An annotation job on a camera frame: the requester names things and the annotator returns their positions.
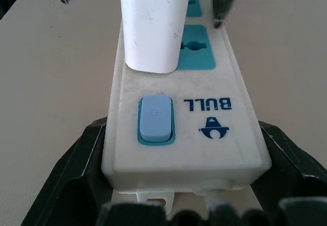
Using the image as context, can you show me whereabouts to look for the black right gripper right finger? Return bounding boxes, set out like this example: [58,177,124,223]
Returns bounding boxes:
[251,120,327,213]

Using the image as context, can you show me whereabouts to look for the white power strip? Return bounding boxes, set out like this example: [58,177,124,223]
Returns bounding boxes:
[101,0,273,215]

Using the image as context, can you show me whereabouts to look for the white charger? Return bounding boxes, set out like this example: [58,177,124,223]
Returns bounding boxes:
[119,0,193,75]

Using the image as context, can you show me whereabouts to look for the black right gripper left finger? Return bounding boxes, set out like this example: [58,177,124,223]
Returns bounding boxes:
[21,117,113,226]

